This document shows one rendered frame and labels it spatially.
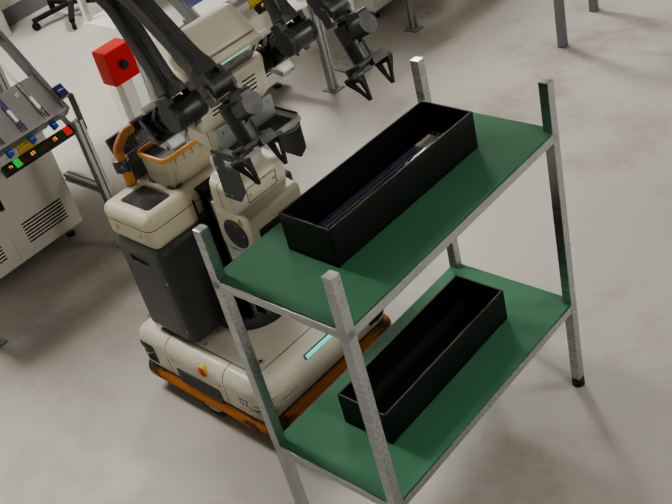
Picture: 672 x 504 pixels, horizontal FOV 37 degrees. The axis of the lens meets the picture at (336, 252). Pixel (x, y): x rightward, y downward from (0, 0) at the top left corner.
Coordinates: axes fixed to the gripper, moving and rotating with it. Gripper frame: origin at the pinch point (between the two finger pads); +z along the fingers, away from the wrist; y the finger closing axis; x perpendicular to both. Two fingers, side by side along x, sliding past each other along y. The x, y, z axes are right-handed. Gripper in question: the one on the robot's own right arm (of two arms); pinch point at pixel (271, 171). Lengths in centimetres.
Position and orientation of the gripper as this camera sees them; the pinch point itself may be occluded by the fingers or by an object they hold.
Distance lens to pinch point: 248.3
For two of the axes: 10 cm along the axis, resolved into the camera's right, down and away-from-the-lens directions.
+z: 5.2, 8.2, 2.4
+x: -5.5, 1.1, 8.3
